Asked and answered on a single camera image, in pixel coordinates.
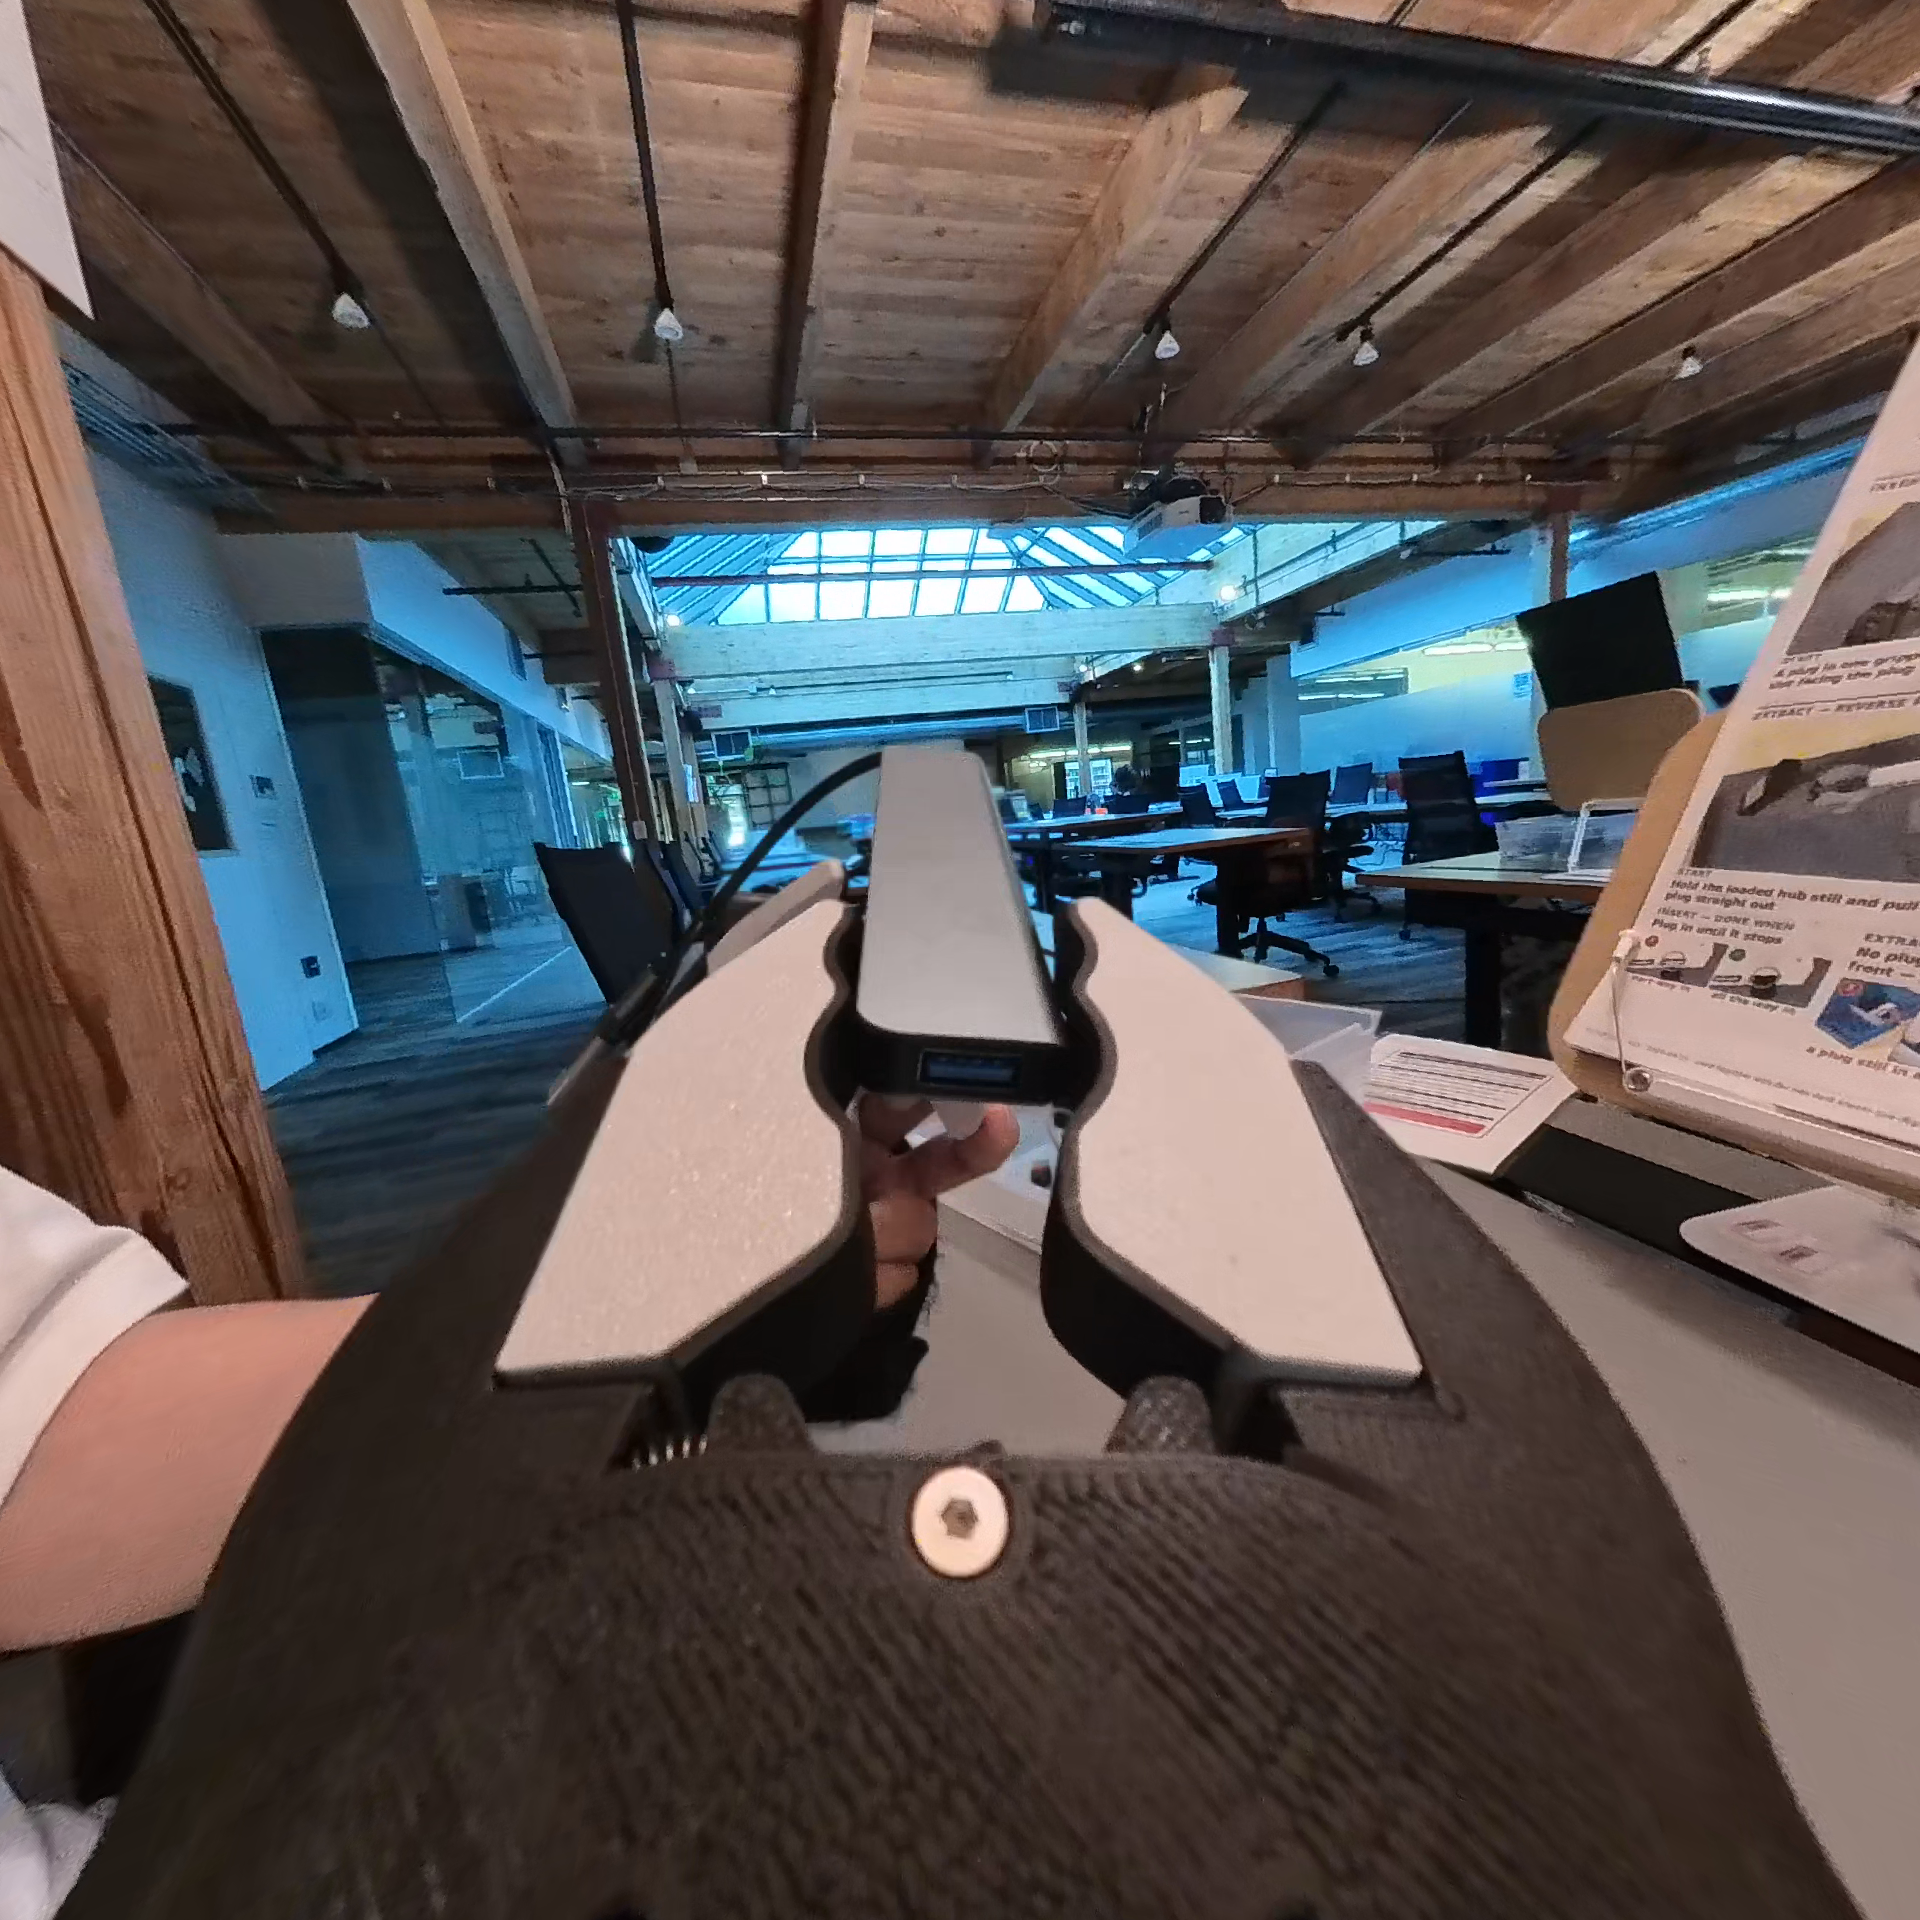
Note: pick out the clear acrylic sign holder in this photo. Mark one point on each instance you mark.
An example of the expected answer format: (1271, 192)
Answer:
(1572, 834)

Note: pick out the ceiling projector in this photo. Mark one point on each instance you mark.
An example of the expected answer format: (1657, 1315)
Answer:
(1187, 517)

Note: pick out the black ceiling pipe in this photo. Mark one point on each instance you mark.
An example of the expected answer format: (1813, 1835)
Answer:
(1507, 71)

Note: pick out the glass skylight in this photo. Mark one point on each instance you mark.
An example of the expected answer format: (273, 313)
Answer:
(896, 575)

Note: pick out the person's white shirt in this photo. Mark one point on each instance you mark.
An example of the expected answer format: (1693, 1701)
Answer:
(62, 1296)

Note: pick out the dark wall picture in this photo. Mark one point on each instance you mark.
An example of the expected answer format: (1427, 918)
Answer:
(189, 761)

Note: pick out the printed instruction sheet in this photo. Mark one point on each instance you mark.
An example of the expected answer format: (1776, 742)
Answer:
(1795, 834)

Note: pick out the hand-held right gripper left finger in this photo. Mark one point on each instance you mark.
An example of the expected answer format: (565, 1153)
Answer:
(675, 1200)

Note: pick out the person's left forearm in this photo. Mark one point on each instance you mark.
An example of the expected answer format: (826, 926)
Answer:
(148, 1455)

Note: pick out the wooden office desk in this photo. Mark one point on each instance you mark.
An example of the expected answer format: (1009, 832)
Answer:
(1484, 879)
(1187, 850)

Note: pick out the paper with red label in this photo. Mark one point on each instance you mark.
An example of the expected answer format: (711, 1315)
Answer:
(1458, 1097)

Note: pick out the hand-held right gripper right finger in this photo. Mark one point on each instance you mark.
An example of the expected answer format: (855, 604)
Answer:
(1216, 1200)

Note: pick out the person's left hand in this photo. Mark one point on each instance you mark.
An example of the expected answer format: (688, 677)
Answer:
(910, 1181)

